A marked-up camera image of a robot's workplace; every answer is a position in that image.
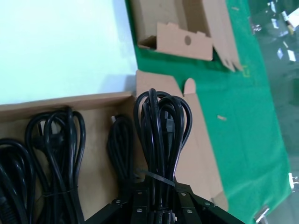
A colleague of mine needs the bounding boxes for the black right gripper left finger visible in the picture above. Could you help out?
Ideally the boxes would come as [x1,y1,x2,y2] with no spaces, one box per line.
[84,175,152,224]

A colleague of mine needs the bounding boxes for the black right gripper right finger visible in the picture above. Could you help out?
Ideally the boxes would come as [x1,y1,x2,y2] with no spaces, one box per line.
[172,177,248,224]

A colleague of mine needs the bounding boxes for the black power cable bundle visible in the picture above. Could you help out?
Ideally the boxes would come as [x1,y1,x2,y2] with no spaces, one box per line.
[25,106,87,224]
[107,114,136,187]
[0,139,37,224]
[133,88,193,224]

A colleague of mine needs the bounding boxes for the open brown cardboard box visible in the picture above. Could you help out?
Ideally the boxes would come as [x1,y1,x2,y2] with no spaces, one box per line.
[129,0,243,72]
[0,70,229,224]

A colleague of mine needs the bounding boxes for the green table cloth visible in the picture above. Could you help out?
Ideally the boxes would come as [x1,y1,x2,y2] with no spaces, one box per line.
[125,0,293,224]

